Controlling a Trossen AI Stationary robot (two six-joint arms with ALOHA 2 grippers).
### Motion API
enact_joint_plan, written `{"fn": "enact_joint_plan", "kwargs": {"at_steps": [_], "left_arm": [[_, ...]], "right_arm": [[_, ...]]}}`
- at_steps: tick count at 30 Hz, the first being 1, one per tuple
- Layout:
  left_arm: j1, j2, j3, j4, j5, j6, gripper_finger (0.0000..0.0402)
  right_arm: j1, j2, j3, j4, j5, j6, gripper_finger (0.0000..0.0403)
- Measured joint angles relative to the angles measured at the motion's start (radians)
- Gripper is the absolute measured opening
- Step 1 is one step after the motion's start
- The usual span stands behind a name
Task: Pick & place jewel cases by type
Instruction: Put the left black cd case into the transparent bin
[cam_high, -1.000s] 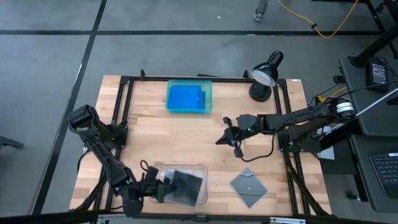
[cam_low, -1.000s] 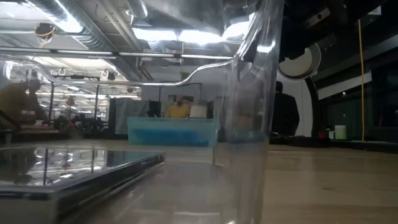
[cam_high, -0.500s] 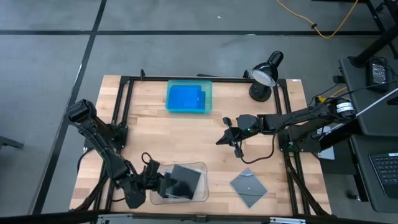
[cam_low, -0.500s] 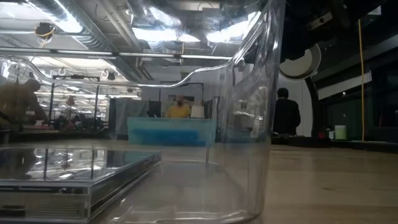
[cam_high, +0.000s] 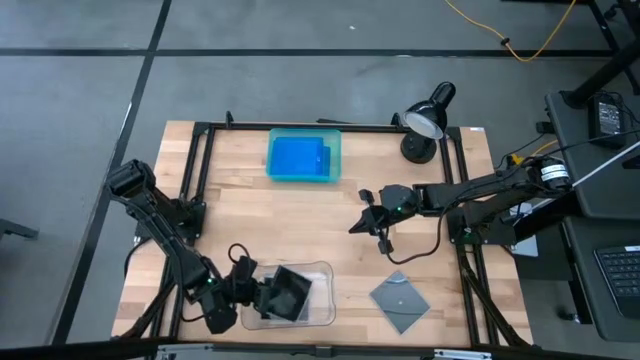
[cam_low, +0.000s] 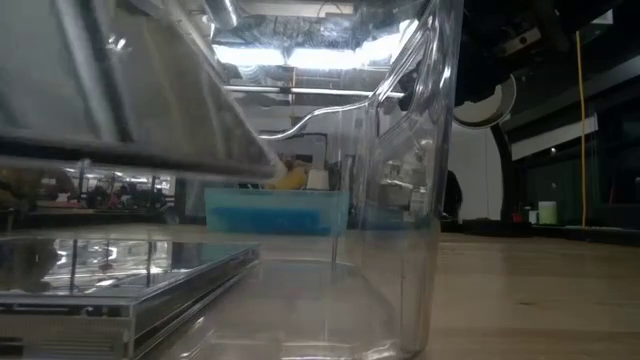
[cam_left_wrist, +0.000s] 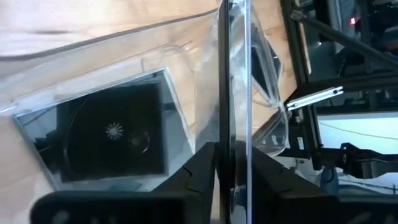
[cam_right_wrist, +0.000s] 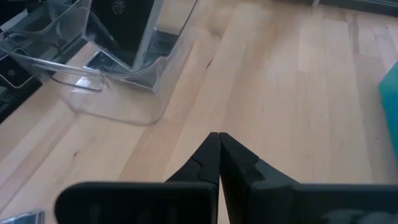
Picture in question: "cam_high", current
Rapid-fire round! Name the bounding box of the black desk leg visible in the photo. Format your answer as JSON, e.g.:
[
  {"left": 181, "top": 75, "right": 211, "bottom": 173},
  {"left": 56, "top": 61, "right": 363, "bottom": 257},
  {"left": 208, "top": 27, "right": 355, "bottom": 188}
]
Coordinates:
[{"left": 558, "top": 37, "right": 640, "bottom": 110}]

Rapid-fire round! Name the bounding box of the teal translucent plastic bin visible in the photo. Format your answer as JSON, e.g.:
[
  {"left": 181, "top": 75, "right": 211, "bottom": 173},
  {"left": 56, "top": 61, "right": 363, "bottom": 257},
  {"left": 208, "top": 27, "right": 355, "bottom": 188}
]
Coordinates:
[{"left": 265, "top": 127, "right": 343, "bottom": 184}]

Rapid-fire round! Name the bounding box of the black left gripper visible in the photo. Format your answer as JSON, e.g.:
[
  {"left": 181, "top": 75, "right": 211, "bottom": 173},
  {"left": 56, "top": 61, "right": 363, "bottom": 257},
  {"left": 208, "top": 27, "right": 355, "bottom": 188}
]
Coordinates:
[{"left": 227, "top": 254, "right": 277, "bottom": 320}]

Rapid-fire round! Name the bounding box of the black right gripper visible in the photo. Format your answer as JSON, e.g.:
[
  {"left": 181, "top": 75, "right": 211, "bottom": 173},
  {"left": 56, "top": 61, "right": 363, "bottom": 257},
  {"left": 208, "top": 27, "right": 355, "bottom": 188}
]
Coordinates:
[{"left": 348, "top": 183, "right": 422, "bottom": 254}]

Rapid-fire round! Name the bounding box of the clear plastic bin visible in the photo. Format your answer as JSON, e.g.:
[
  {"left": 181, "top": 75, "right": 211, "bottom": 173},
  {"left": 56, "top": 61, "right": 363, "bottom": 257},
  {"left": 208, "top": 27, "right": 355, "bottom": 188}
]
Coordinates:
[{"left": 238, "top": 260, "right": 337, "bottom": 332}]

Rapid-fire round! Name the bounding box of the black power adapter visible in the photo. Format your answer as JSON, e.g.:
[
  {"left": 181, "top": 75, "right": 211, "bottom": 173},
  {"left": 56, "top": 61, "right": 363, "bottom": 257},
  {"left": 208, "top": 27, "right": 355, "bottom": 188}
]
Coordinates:
[{"left": 588, "top": 93, "right": 625, "bottom": 150}]

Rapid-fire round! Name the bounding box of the dark grey side desk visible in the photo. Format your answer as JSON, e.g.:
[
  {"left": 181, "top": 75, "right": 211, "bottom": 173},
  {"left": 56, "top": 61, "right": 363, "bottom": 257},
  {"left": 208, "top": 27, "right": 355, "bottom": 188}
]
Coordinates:
[
  {"left": 543, "top": 89, "right": 640, "bottom": 221},
  {"left": 559, "top": 215, "right": 640, "bottom": 344}
]

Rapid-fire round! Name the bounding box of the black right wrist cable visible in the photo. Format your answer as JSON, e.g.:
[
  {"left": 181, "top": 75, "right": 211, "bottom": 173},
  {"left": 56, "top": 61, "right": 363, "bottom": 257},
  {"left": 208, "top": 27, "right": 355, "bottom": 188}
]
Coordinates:
[{"left": 384, "top": 212, "right": 447, "bottom": 266}]

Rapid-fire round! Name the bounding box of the black furniture foot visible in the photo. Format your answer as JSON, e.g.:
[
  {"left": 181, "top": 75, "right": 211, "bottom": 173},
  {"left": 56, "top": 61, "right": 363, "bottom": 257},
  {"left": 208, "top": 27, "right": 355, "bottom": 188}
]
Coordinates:
[{"left": 0, "top": 217, "right": 40, "bottom": 242}]

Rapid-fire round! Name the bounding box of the yellow extension cable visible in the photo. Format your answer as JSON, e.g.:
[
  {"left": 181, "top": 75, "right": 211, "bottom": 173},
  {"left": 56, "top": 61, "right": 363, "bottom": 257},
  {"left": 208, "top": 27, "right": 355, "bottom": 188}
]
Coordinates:
[{"left": 443, "top": 0, "right": 577, "bottom": 64}]

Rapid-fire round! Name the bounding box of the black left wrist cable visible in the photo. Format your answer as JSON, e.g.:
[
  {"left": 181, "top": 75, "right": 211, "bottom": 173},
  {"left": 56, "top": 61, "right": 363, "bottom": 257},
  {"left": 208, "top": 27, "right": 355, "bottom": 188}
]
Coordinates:
[{"left": 227, "top": 242, "right": 252, "bottom": 266}]

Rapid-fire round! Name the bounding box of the black laptop keyboard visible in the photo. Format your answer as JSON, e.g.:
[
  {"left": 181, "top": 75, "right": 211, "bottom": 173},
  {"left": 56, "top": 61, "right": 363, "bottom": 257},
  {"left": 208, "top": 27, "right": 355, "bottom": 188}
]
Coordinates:
[{"left": 593, "top": 243, "right": 640, "bottom": 321}]

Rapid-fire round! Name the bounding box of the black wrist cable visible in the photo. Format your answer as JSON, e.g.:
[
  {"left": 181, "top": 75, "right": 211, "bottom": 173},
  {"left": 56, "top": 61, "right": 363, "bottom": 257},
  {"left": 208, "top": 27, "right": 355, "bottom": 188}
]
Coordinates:
[
  {"left": 384, "top": 212, "right": 447, "bottom": 266},
  {"left": 227, "top": 242, "right": 252, "bottom": 266}
]

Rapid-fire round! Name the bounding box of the black aluminium table frame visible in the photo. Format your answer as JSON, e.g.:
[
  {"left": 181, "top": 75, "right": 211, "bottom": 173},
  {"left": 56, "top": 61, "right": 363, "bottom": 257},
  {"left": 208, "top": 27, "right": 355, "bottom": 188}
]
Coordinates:
[{"left": 112, "top": 110, "right": 536, "bottom": 351}]

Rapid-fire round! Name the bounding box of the white rig pole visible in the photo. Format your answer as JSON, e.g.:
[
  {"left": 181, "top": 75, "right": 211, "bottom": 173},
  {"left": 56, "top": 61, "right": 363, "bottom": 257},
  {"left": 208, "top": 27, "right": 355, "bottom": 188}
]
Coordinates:
[{"left": 569, "top": 139, "right": 640, "bottom": 190}]

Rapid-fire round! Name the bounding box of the black desk lamp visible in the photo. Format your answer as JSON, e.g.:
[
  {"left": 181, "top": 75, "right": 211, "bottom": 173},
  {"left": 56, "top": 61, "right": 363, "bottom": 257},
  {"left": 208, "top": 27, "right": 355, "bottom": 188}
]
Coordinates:
[{"left": 399, "top": 81, "right": 457, "bottom": 165}]

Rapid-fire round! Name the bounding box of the white control box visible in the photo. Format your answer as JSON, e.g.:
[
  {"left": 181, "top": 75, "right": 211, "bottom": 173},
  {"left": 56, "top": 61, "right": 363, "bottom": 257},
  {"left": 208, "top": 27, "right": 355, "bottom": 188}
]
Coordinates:
[{"left": 501, "top": 199, "right": 540, "bottom": 258}]

